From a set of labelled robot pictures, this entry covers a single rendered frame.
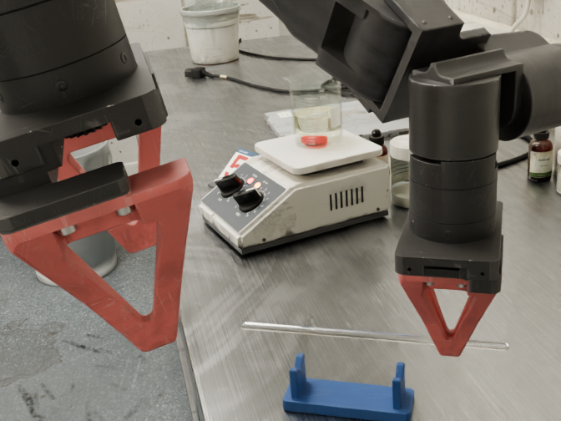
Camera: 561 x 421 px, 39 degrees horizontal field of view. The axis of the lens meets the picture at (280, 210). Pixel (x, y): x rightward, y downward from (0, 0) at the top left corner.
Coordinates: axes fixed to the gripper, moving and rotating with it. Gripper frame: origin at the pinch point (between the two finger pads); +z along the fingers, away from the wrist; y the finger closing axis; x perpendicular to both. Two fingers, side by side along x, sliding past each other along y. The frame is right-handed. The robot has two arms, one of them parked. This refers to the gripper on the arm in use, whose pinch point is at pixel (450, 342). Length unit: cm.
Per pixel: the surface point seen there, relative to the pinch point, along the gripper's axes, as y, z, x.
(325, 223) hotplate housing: 32.2, 5.2, 16.6
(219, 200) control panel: 32.7, 3.2, 29.6
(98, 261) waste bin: 153, 75, 120
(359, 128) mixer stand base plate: 71, 6, 20
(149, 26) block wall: 245, 17, 137
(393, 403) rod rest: -0.4, 5.4, 4.1
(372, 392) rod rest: 1.5, 6.0, 6.0
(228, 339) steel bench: 8.7, 7.0, 20.6
